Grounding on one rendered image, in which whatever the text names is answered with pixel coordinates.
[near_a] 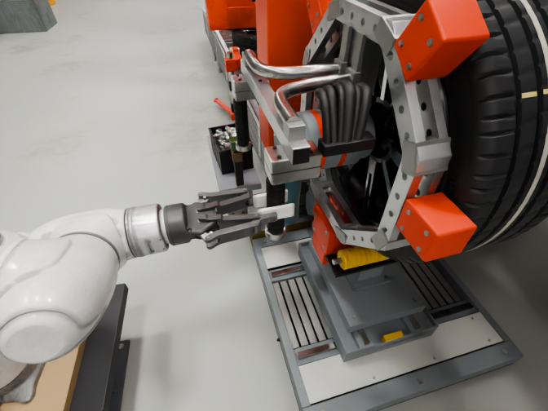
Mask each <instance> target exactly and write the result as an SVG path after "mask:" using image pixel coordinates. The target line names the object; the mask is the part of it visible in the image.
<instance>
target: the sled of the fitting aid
mask: <svg viewBox="0 0 548 411"><path fill-rule="evenodd" d="M308 246H309V241H304V242H300V243H298V256H299V257H300V260H301V262H302V265H303V267H304V270H305V272H306V273H307V277H308V280H309V281H310V283H311V286H312V289H313V291H314V293H315V296H316V299H317V301H318V303H319V305H320V309H321V310H322V312H323V315H324V317H325V320H326V322H327V325H328V326H329V330H330V332H331V334H332V336H333V338H334V341H335V344H336V346H337V348H338V351H339V354H340V356H341V357H342V361H343V362H346V361H349V360H354V359H356V358H359V357H362V356H367V355H369V354H373V353H375V352H378V351H383V350H386V349H388V348H391V347H396V346H399V345H402V344H405V343H409V342H412V341H415V340H418V339H420V338H425V337H428V336H431V335H432V334H433V333H434V332H435V330H436V329H437V328H438V327H439V326H438V324H437V323H436V322H435V320H434V318H433V317H432V315H431V314H430V312H429V311H428V310H427V308H426V307H425V308H424V310H423V311H422V312H418V313H414V314H412V315H408V316H403V317H401V318H398V319H394V320H389V321H387V322H383V323H381V324H377V325H372V326H370V327H366V328H363V329H358V330H355V331H352V332H350V333H348V332H347V329H346V327H345V325H344V323H343V320H342V318H341V316H340V315H339V312H338V309H337V308H336V306H335V303H334V301H333V299H332V297H331V295H330V292H329V290H328V288H327V286H326V283H325V281H324V279H323V277H322V275H321V273H320V270H319V268H318V267H317V265H316V261H315V259H314V258H313V256H312V252H311V251H310V249H309V247H308Z"/></svg>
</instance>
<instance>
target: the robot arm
mask: <svg viewBox="0 0 548 411"><path fill-rule="evenodd" d="M241 194H242V195H241ZM198 197H199V198H198V200H197V202H194V203H192V204H191V205H185V204H184V203H177V204H172V205H165V207H164V208H163V209H162V208H161V205H160V204H158V203H155V204H150V205H142V206H136V207H131V208H126V209H113V208H106V209H97V210H88V211H82V212H78V213H75V214H68V215H65V216H62V217H59V218H57V219H53V220H51V221H49V222H47V223H44V224H43V225H41V226H40V227H38V228H36V229H34V230H33V231H32V232H14V231H9V230H0V405H1V404H4V403H12V402H19V403H21V404H27V403H29V402H31V401H32V400H33V399H34V397H35V395H36V389H37V384H38V381H39V378H40V377H41V375H42V371H43V369H44V367H45V364H46V362H50V361H53V360H57V359H59V358H61V357H63V356H65V355H67V354H69V353H70V352H71V351H72V350H74V349H75V348H76V347H78V346H79V345H80V344H81V343H82V342H83V341H84V340H85V339H86V338H87V337H88V336H89V335H90V334H91V332H92V331H93V330H94V328H95V327H96V326H97V324H98V323H99V321H100V319H101V318H102V316H103V314H104V313H105V311H106V309H107V307H108V305H109V302H110V300H111V298H112V296H113V292H114V290H115V287H116V283H117V272H118V271H119V270H120V269H121V268H122V267H123V266H124V265H126V262H127V261H128V260H130V259H135V258H138V257H140V258H141V257H144V256H146V255H150V254H157V253H161V252H166V251H167V250H168V249H169V244H171V245H172V246H174V245H182V244H186V243H189V242H190V241H191V240H192V239H198V240H203V241H204V242H205V243H206V247H207V249H208V250H212V249H213V248H214V247H216V246H218V245H220V244H223V243H227V242H229V241H235V240H239V239H241V238H245V237H248V236H253V235H257V234H259V229H260V228H261V225H262V224H265V223H272V222H276V221H277V220H278V219H283V218H287V217H291V216H294V203H290V204H286V205H278V206H273V207H269V208H264V209H260V210H258V213H257V214H235V215H224V214H228V213H231V212H233V211H236V210H240V209H244V208H246V207H249V206H252V205H254V208H259V207H263V206H267V196H266V192H261V193H256V194H253V191H252V190H249V191H248V189H247V188H239V189H233V190H226V191H220V192H199V193H198Z"/></svg>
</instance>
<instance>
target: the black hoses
mask: <svg viewBox="0 0 548 411"><path fill-rule="evenodd" d="M315 95H316V97H317V98H318V99H319V100H320V111H321V119H322V131H323V138H319V139H318V147H317V148H318V150H319V151H320V153H321V154H322V156H323V157H330V156H335V155H340V154H345V153H350V152H359V151H364V150H370V149H374V146H375V143H376V138H375V137H374V136H373V135H372V134H371V133H370V132H369V131H365V128H366V125H367V121H368V117H369V110H370V106H371V104H375V103H376V99H377V98H376V97H374V96H373V95H372V91H371V88H370V86H369V85H368V84H366V83H365V82H357V83H353V82H352V81H350V80H348V79H343V80H339V81H338V82H337V83H334V84H333V85H332V86H331V85H325V86H324V87H323V88H317V89H316V90H315Z"/></svg>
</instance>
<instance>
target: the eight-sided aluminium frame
mask: <svg viewBox="0 0 548 411"><path fill-rule="evenodd" d="M415 15H416V13H415V14H411V13H408V12H406V11H402V10H401V9H398V8H396V7H393V6H390V5H388V4H386V3H384V2H379V1H378V0H332V1H331V2H330V3H329V4H328V9H327V10H326V12H325V14H324V16H323V18H322V20H321V22H320V23H319V25H318V27H317V29H316V31H315V32H314V34H313V36H312V39H311V41H310V42H309V44H308V45H307V46H306V48H305V51H304V56H303V65H311V64H328V63H329V60H330V58H331V57H332V56H333V54H334V53H335V51H336V50H337V49H338V48H339V46H340V45H341V41H342V35H343V24H349V25H350V26H351V28H352V29H354V30H355V31H361V32H362V33H364V34H366V37H367V38H369V39H371V40H372V41H374V42H376V43H377V44H379V45H380V47H381V48H382V54H383V59H384V63H385V67H386V71H387V79H388V83H389V87H390V92H391V100H392V104H393V108H394V113H395V117H396V125H397V129H398V133H399V137H400V145H401V149H402V159H401V163H400V167H399V169H398V172H397V175H396V179H395V182H394V184H393V187H392V190H391V193H390V196H389V198H388V201H387V205H386V208H385V210H384V213H383V216H382V220H381V223H380V225H379V226H375V225H361V224H360V223H359V222H358V220H357V219H356V217H355V215H354V214H353V213H352V212H351V210H350V208H349V207H348V205H347V203H346V202H345V201H344V199H343V197H342V196H341V194H340V193H339V191H338V190H337V189H336V187H335V186H334V182H333V180H332V176H331V172H330V168H326V169H321V170H320V172H321V177H320V178H319V177H317V178H313V179H310V181H311V182H310V185H311V188H312V192H313V195H314V197H315V198H316V199H317V200H318V202H319V204H320V207H321V209H322V210H323V211H324V213H325V216H326V217H327V219H328V220H329V222H330V224H331V226H332V228H333V230H334V231H335V233H336V237H337V238H338V239H339V240H340V242H341V243H343V244H344V245H356V246H361V247H365V248H370V249H375V250H376V251H379V250H383V251H386V250H393V249H396V248H400V247H403V246H407V245H410V244H409V242H408V241H407V240H406V238H405V237H404V236H403V234H402V233H401V232H400V230H399V229H398V227H397V226H396V224H397V222H398V219H399V217H400V214H401V211H402V210H403V207H404V204H405V201H406V200H407V199H409V198H414V197H421V196H425V195H430V194H433V193H435V190H436V189H437V187H438V185H439V183H440V180H441V178H442V176H443V174H444V172H445V171H446V170H448V168H449V161H450V159H451V157H452V152H451V148H450V144H451V137H449V136H448V132H447V127H446V123H445V119H444V110H443V106H442V102H441V98H440V90H439V86H438V82H437V78H431V79H423V80H417V81H410V82H408V81H406V80H405V78H404V74H403V71H402V68H401V66H400V61H399V58H398V55H397V53H396V49H395V46H394V45H395V42H396V40H397V39H398V37H399V36H400V35H401V34H402V32H403V31H404V29H405V28H406V27H407V25H408V24H409V22H410V21H411V19H412V18H413V17H414V16H415ZM311 101H312V92H308V93H304V94H301V108H300V112H302V111H307V110H311ZM327 195H329V196H330V198H331V200H332V202H333V204H334V205H333V204H332V203H331V201H330V199H329V198H328V196H327ZM334 207H335V208H334ZM336 210H337V211H336ZM338 214H339V215H340V216H341V218H340V216H339V215H338Z"/></svg>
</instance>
